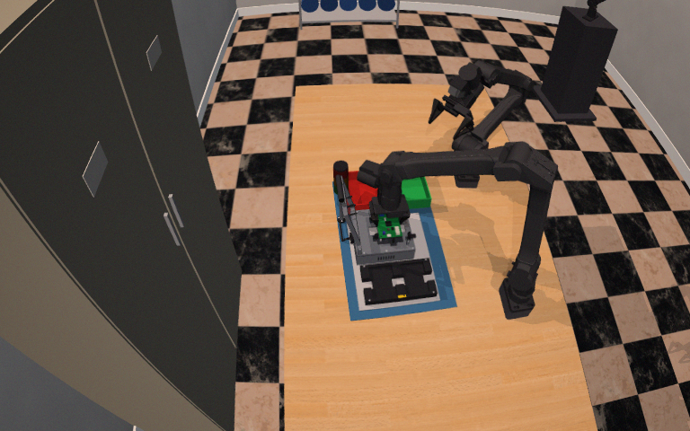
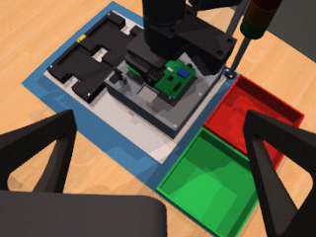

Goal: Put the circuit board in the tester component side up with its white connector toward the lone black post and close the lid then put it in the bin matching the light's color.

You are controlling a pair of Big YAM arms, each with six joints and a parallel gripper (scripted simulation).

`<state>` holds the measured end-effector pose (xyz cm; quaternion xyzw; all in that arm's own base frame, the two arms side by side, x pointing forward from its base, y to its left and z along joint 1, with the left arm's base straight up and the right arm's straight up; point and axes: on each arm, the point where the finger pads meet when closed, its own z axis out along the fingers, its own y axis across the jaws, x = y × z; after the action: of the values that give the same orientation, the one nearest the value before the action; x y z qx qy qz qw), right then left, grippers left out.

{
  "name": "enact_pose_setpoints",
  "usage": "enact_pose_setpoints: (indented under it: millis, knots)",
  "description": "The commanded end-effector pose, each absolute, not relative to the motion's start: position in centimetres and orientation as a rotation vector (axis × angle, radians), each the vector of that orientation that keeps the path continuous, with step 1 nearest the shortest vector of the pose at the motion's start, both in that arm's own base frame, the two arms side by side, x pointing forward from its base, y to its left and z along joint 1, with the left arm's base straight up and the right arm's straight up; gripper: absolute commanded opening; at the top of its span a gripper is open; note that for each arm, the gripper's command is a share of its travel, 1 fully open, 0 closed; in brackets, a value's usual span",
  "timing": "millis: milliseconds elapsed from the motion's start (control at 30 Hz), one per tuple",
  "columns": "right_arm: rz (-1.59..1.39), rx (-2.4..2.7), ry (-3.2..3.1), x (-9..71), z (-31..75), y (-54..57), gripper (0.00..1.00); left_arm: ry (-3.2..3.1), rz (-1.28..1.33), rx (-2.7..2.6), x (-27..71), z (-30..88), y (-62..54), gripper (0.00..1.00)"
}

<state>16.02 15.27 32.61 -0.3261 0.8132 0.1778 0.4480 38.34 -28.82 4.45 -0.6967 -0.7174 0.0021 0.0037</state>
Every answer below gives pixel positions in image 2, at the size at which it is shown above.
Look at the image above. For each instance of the green square bin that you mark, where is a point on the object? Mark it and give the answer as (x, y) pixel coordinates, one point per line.
(214, 182)

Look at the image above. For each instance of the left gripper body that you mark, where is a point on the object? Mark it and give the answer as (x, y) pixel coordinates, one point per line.
(138, 51)

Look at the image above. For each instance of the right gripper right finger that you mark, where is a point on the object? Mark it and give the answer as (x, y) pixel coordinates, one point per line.
(277, 207)

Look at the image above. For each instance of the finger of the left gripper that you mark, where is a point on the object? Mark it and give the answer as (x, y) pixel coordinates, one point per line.
(152, 75)

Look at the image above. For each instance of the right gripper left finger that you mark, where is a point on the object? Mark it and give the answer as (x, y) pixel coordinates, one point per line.
(19, 145)

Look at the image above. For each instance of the red bin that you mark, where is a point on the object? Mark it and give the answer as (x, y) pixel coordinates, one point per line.
(229, 115)

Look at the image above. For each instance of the green circuit board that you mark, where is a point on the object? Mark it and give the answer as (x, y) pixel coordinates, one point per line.
(177, 75)

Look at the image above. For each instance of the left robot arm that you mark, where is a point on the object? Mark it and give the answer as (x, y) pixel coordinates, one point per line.
(207, 48)

